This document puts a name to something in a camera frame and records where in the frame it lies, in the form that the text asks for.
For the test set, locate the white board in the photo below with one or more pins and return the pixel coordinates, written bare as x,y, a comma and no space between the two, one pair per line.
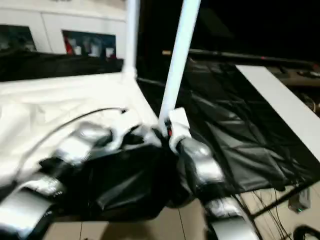
282,100

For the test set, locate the dark cabinet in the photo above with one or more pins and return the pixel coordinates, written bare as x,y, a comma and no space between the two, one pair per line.
250,22

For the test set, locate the black stand bar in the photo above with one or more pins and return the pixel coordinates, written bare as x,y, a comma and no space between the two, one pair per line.
282,200

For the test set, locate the white cabinet with glass doors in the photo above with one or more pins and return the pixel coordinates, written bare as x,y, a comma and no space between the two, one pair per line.
50,17

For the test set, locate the small yellow label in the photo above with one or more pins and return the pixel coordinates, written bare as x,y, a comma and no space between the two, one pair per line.
166,52

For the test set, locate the clear plastic container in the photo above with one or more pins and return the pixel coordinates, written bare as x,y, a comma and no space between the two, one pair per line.
93,46

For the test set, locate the white plastic table top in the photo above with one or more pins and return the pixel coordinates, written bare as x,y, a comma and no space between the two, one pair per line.
62,100

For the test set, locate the red item in cabinet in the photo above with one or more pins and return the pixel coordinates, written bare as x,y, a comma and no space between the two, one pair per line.
68,45

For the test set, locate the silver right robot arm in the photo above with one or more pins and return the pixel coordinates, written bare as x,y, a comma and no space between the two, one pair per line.
205,162

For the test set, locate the grey power supply box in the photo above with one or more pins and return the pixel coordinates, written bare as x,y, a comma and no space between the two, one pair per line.
299,201

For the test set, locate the small white cup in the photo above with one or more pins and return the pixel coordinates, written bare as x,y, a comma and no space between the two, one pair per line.
109,52

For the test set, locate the black plastic mat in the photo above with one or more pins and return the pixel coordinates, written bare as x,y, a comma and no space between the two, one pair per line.
237,125

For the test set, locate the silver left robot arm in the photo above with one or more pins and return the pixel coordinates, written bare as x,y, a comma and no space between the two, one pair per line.
75,147

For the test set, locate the white plastic table leg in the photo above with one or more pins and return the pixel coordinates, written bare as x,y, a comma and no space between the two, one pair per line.
131,37
178,62

